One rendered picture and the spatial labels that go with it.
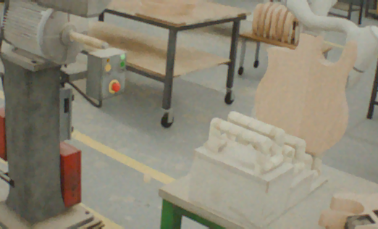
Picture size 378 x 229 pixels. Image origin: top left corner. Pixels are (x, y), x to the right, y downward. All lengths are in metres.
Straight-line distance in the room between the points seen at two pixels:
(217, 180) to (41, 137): 1.12
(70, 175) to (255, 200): 1.34
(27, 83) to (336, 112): 1.30
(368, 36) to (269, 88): 0.44
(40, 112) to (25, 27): 0.42
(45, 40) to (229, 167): 0.97
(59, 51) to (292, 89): 0.95
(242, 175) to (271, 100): 0.41
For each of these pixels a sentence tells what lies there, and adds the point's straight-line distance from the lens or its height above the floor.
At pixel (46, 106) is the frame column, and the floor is 0.88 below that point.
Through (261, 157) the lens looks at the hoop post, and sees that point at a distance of 1.52.
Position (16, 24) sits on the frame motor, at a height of 1.27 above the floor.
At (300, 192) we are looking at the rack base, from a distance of 1.76.
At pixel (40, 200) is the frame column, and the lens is 2.67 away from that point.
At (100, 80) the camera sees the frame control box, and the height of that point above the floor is 1.02.
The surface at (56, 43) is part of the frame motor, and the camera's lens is 2.22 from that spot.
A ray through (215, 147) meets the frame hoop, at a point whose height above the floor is 1.13.
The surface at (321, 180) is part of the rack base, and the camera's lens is 1.92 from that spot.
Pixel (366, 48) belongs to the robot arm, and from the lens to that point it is 2.03.
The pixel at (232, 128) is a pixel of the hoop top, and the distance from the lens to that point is 1.55.
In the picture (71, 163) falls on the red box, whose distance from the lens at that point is 2.68.
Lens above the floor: 1.80
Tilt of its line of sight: 18 degrees down
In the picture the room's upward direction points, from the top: 5 degrees clockwise
